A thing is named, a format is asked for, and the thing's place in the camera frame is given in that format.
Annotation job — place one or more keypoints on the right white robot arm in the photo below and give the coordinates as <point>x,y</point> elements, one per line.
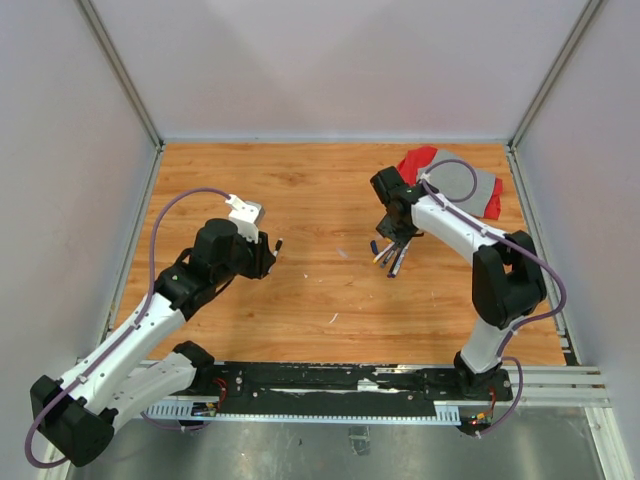
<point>507,282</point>

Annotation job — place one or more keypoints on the white whiteboard marker pen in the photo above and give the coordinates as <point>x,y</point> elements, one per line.
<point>278,247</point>

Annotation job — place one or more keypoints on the red and grey cloth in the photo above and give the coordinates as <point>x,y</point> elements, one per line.
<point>478,194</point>

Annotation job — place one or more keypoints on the white marker yellow end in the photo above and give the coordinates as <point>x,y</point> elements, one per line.
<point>383,253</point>

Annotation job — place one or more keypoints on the black mounting base rail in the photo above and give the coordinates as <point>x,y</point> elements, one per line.
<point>329,392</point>

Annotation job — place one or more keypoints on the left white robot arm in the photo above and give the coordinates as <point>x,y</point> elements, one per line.
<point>80,412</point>

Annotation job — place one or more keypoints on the purple marker pen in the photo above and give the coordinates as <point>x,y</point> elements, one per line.
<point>393,261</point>

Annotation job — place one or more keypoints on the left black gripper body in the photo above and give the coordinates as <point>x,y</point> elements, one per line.
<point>248,260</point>

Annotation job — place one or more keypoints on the white blue marker pen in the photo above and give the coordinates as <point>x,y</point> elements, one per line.
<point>398,261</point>

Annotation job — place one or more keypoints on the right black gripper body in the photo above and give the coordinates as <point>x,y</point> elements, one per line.
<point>399,233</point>

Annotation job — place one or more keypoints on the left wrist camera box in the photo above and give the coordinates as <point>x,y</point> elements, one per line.
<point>246,216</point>

